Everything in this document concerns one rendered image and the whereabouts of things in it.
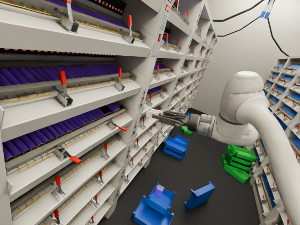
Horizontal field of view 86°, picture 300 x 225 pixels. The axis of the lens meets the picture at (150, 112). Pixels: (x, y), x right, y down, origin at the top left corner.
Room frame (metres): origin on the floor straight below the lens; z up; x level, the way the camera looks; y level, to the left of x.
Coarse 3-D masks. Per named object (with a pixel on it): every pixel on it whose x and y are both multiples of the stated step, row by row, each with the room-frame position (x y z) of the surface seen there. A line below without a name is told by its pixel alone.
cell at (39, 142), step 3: (27, 135) 0.39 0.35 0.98; (30, 135) 0.39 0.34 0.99; (33, 135) 0.39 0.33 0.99; (30, 138) 0.39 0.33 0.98; (33, 138) 0.39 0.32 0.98; (36, 138) 0.39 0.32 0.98; (33, 141) 0.38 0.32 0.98; (36, 141) 0.38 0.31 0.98; (39, 141) 0.39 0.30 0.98; (36, 144) 0.38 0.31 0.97; (39, 144) 0.38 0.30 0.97
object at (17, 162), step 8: (120, 112) 0.75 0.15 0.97; (104, 120) 0.63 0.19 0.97; (112, 120) 0.68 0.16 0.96; (80, 128) 0.52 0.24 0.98; (88, 128) 0.54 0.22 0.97; (64, 136) 0.45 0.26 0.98; (72, 136) 0.46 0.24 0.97; (48, 144) 0.39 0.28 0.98; (56, 144) 0.40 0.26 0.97; (32, 152) 0.34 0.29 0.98; (40, 152) 0.35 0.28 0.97; (16, 160) 0.30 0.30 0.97; (24, 160) 0.31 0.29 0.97; (8, 168) 0.28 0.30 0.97
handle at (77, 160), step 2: (64, 150) 0.39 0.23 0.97; (62, 152) 0.39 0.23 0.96; (64, 152) 0.39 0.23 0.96; (66, 152) 0.40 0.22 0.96; (64, 154) 0.39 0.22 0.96; (66, 154) 0.39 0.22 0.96; (68, 154) 0.39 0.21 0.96; (68, 156) 0.38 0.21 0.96; (70, 156) 0.38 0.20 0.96; (72, 156) 0.38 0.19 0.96; (74, 156) 0.39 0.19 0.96; (70, 158) 0.38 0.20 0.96; (72, 158) 0.38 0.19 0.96; (74, 158) 0.38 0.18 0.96; (76, 158) 0.38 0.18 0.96; (78, 158) 0.38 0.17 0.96; (72, 160) 0.37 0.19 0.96; (74, 160) 0.37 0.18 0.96; (76, 160) 0.37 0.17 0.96; (78, 160) 0.37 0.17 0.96; (80, 160) 0.38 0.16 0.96; (76, 162) 0.37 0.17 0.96; (78, 162) 0.37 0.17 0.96; (80, 162) 0.38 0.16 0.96
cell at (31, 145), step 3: (24, 135) 0.38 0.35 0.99; (21, 138) 0.37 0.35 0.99; (24, 138) 0.37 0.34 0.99; (27, 138) 0.38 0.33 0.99; (24, 141) 0.37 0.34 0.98; (27, 141) 0.37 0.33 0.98; (30, 141) 0.37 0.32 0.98; (27, 144) 0.36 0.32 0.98; (30, 144) 0.36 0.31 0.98; (33, 144) 0.37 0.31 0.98; (30, 147) 0.36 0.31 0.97
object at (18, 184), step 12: (132, 108) 0.82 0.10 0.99; (120, 120) 0.73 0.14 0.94; (132, 120) 0.81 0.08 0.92; (96, 132) 0.57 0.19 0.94; (108, 132) 0.61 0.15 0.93; (72, 144) 0.46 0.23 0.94; (84, 144) 0.48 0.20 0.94; (96, 144) 0.54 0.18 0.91; (24, 168) 0.31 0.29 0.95; (36, 168) 0.32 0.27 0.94; (48, 168) 0.34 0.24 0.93; (60, 168) 0.38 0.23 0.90; (12, 180) 0.27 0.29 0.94; (24, 180) 0.28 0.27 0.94; (36, 180) 0.30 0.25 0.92; (12, 192) 0.25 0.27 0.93; (24, 192) 0.28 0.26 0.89
